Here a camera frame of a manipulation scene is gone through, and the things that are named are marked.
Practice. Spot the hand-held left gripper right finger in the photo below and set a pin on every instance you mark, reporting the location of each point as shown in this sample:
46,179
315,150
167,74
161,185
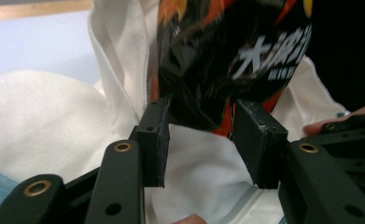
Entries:
261,146

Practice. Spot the white patterned tote bag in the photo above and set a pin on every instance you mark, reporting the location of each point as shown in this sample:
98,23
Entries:
46,124

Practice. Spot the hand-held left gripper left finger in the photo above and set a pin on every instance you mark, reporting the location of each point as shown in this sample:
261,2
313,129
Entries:
155,140

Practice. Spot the black curtain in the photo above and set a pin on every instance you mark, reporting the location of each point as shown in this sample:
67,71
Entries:
348,46

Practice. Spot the black orange snack bag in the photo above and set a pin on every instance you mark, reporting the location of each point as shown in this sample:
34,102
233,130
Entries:
208,62

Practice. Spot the white table mat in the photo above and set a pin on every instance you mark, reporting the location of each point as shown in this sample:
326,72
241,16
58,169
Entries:
30,46

